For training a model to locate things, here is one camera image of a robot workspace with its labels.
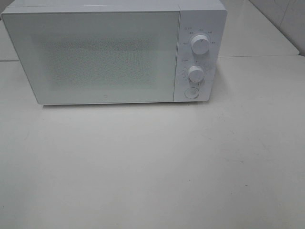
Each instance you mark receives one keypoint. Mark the white microwave knob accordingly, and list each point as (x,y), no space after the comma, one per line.
(200,44)
(195,74)

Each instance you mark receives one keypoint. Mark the round microwave door button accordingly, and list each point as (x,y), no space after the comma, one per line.
(191,93)

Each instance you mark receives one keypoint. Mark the white microwave door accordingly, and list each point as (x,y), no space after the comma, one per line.
(97,58)

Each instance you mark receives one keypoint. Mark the white microwave oven body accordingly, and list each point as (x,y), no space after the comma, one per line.
(206,17)

